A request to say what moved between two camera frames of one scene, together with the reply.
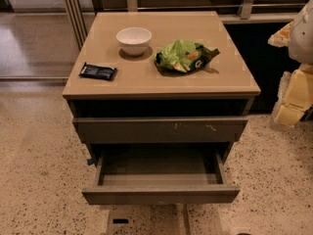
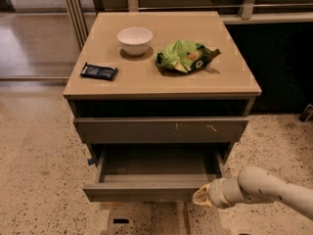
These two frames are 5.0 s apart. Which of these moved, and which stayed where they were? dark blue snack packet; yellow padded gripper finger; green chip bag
Moved: yellow padded gripper finger
Stayed: dark blue snack packet; green chip bag
